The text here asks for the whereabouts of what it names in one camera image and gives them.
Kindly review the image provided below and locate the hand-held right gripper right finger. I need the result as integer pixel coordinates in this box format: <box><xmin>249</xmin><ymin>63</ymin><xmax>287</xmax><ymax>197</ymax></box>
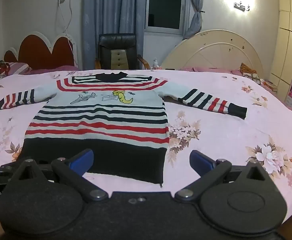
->
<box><xmin>175</xmin><ymin>150</ymin><xmax>270</xmax><ymax>202</ymax></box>

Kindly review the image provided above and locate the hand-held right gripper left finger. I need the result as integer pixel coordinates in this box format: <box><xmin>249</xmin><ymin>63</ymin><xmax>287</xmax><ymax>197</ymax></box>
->
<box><xmin>11</xmin><ymin>149</ymin><xmax>109</xmax><ymax>202</ymax></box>

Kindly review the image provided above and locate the striped dinosaur knit sweater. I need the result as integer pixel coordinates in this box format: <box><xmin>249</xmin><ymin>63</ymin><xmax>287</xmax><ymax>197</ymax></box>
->
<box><xmin>0</xmin><ymin>71</ymin><xmax>248</xmax><ymax>184</ymax></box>

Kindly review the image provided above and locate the pink floral bed sheet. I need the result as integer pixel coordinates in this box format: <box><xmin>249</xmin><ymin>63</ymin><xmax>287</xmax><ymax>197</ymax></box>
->
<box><xmin>0</xmin><ymin>68</ymin><xmax>292</xmax><ymax>230</ymax></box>

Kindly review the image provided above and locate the striped pink pillow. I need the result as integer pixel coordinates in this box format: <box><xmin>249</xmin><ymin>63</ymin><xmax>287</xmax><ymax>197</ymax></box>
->
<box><xmin>0</xmin><ymin>60</ymin><xmax>33</xmax><ymax>85</ymax></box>

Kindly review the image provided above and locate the pink quilt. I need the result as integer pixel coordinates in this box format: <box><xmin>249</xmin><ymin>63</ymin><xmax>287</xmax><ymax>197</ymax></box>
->
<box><xmin>181</xmin><ymin>65</ymin><xmax>244</xmax><ymax>76</ymax></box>

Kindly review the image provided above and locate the magenta bed blanket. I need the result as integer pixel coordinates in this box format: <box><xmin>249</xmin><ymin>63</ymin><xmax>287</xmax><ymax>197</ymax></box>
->
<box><xmin>31</xmin><ymin>65</ymin><xmax>79</xmax><ymax>74</ymax></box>

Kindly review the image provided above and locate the orange patterned cloth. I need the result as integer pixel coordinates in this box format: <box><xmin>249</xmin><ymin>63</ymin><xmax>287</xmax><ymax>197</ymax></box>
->
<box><xmin>239</xmin><ymin>62</ymin><xmax>262</xmax><ymax>81</ymax></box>

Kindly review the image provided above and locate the red heart-shaped headboard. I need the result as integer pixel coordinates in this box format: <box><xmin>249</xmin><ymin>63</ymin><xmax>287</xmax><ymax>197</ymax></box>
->
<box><xmin>3</xmin><ymin>31</ymin><xmax>79</xmax><ymax>70</ymax></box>

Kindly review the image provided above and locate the cream round headboard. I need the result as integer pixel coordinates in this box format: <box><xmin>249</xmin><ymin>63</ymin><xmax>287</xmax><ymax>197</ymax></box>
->
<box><xmin>160</xmin><ymin>29</ymin><xmax>264</xmax><ymax>77</ymax></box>

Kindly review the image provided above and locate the black leather armchair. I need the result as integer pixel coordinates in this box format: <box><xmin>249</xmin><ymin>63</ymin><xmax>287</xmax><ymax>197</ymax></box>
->
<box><xmin>95</xmin><ymin>33</ymin><xmax>153</xmax><ymax>70</ymax></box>

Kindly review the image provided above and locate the blue-grey window curtain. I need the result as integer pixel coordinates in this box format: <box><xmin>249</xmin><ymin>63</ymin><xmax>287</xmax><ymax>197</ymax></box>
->
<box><xmin>82</xmin><ymin>0</ymin><xmax>145</xmax><ymax>70</ymax></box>

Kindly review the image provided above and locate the cream wardrobe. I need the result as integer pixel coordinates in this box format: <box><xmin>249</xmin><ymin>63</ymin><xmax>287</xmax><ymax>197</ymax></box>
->
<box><xmin>268</xmin><ymin>0</ymin><xmax>292</xmax><ymax>122</ymax></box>

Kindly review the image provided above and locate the tied blue-grey curtain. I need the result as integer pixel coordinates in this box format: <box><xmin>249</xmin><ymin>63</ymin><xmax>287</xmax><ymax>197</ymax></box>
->
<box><xmin>185</xmin><ymin>0</ymin><xmax>208</xmax><ymax>38</ymax></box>

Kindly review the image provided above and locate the dark window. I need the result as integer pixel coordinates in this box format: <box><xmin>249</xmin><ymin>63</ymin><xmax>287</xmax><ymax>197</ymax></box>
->
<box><xmin>144</xmin><ymin>0</ymin><xmax>189</xmax><ymax>34</ymax></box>

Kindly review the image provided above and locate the white hanging cable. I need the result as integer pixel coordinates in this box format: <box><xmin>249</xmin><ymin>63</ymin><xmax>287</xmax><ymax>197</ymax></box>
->
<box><xmin>56</xmin><ymin>0</ymin><xmax>73</xmax><ymax>46</ymax></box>

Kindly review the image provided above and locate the wall lamp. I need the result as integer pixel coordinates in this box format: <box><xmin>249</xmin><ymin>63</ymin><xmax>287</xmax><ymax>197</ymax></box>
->
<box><xmin>233</xmin><ymin>1</ymin><xmax>251</xmax><ymax>12</ymax></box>

